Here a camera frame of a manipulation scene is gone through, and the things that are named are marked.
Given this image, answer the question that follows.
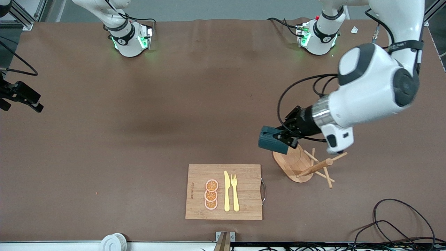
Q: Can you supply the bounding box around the dark green mug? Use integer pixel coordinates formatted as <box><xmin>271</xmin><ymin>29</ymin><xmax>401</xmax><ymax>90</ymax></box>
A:
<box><xmin>258</xmin><ymin>126</ymin><xmax>297</xmax><ymax>155</ymax></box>

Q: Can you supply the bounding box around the wooden mug rack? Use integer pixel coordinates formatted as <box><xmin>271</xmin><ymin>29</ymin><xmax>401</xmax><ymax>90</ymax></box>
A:
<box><xmin>273</xmin><ymin>144</ymin><xmax>348</xmax><ymax>189</ymax></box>

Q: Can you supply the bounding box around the bamboo cutting board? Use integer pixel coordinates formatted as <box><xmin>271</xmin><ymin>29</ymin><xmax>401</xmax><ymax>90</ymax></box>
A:
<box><xmin>185</xmin><ymin>164</ymin><xmax>267</xmax><ymax>221</ymax></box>

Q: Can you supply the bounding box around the yellow plastic fork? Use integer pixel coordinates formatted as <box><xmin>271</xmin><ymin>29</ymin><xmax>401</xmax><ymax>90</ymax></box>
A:
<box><xmin>231</xmin><ymin>174</ymin><xmax>240</xmax><ymax>212</ymax></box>

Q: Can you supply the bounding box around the yellow plastic knife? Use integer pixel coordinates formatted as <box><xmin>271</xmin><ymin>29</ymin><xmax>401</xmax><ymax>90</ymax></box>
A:
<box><xmin>224</xmin><ymin>170</ymin><xmax>231</xmax><ymax>212</ymax></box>

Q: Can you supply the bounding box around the white tape roll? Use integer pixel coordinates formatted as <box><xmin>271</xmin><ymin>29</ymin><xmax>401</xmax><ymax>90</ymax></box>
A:
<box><xmin>101</xmin><ymin>233</ymin><xmax>128</xmax><ymax>251</ymax></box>

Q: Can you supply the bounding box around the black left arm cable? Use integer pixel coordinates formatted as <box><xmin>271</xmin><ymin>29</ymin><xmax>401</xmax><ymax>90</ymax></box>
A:
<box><xmin>278</xmin><ymin>73</ymin><xmax>340</xmax><ymax>142</ymax></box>

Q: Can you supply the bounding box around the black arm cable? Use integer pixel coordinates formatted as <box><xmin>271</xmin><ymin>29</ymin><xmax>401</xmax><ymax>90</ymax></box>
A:
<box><xmin>278</xmin><ymin>73</ymin><xmax>340</xmax><ymax>142</ymax></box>
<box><xmin>0</xmin><ymin>40</ymin><xmax>38</xmax><ymax>76</ymax></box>

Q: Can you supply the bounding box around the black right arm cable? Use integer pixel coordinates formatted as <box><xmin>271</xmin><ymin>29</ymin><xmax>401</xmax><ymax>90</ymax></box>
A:
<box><xmin>0</xmin><ymin>40</ymin><xmax>38</xmax><ymax>76</ymax></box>

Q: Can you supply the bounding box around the aluminium frame profile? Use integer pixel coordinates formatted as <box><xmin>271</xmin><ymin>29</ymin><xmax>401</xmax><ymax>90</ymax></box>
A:
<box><xmin>7</xmin><ymin>0</ymin><xmax>47</xmax><ymax>31</ymax></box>
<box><xmin>422</xmin><ymin>0</ymin><xmax>446</xmax><ymax>26</ymax></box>

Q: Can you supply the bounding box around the black base power cable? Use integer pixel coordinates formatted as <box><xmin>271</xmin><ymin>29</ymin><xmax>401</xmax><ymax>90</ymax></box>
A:
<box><xmin>268</xmin><ymin>17</ymin><xmax>301</xmax><ymax>37</ymax></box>
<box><xmin>120</xmin><ymin>10</ymin><xmax>156</xmax><ymax>25</ymax></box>

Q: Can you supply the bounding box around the black looped floor cable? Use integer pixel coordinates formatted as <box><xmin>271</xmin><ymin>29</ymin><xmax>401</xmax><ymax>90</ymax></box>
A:
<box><xmin>352</xmin><ymin>220</ymin><xmax>418</xmax><ymax>250</ymax></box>
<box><xmin>372</xmin><ymin>199</ymin><xmax>436</xmax><ymax>246</ymax></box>

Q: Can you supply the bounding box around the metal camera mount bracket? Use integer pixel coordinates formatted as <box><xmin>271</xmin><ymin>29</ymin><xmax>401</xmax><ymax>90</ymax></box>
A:
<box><xmin>213</xmin><ymin>231</ymin><xmax>236</xmax><ymax>251</ymax></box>

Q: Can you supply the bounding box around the white table edge rail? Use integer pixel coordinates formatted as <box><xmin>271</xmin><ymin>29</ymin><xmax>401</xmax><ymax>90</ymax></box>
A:
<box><xmin>0</xmin><ymin>241</ymin><xmax>216</xmax><ymax>251</ymax></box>

